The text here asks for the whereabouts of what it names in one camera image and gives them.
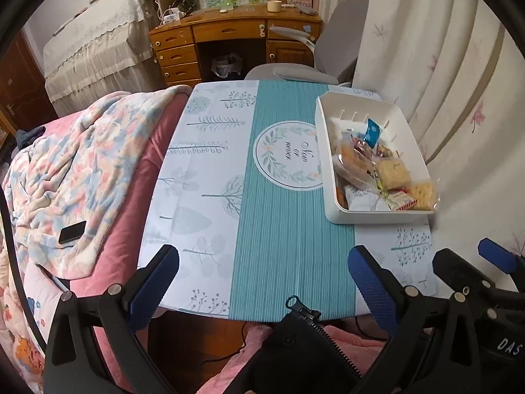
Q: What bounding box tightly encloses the white plastic storage bin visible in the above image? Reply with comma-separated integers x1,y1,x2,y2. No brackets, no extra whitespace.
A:
315,91,436,226

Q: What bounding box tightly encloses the brown wooden door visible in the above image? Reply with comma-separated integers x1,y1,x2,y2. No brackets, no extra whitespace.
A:
0,33,58,132

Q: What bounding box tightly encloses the cartoon print quilt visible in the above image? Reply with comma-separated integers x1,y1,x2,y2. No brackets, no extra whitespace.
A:
0,230,83,394

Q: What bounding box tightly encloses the blue snack packet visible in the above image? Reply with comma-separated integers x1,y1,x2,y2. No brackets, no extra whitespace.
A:
363,118,382,148

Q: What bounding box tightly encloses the dark blue cloth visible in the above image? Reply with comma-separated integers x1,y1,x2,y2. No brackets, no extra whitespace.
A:
15,125,46,148

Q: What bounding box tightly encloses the black phone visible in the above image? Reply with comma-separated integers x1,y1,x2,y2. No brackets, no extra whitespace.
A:
58,220,88,245

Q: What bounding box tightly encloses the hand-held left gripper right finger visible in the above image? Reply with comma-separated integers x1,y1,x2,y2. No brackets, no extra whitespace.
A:
348,245,480,394

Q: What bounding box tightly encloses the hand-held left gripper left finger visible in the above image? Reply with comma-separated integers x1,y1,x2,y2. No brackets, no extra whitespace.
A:
43,244,180,394

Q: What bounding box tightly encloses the black zipper bag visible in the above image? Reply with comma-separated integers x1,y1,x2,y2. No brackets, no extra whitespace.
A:
234,295,370,394

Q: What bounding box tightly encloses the orange cracker packet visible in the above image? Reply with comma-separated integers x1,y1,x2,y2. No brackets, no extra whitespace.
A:
334,145,376,181

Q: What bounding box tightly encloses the pale rice cracker packet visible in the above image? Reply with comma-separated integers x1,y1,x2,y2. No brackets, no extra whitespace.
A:
375,158,413,189

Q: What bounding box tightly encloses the red label snack packet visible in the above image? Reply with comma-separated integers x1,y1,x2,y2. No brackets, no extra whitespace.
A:
388,192,419,211

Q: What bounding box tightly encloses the lace cloth cover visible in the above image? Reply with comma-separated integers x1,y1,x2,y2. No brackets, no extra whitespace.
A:
43,0,158,105

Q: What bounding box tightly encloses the yellow noodle snack packet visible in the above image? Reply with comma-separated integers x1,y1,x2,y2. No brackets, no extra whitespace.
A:
408,181,437,210

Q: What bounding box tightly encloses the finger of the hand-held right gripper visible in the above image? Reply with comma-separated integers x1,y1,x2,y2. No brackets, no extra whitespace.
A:
478,238,525,296
433,248,499,308

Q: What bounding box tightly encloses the white floral curtain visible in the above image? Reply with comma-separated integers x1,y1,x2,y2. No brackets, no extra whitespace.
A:
318,0,525,272

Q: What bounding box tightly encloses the white snack packet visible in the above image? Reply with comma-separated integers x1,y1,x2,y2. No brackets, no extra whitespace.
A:
345,185,390,212

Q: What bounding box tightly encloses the thick black cable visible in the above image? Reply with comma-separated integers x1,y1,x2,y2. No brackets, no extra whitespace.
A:
0,189,48,354

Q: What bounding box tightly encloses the wooden desk with drawers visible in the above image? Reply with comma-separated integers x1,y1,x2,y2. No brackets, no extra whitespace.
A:
148,6,323,89

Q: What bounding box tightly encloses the grey office chair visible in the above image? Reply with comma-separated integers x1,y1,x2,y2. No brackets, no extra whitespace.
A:
245,0,376,87

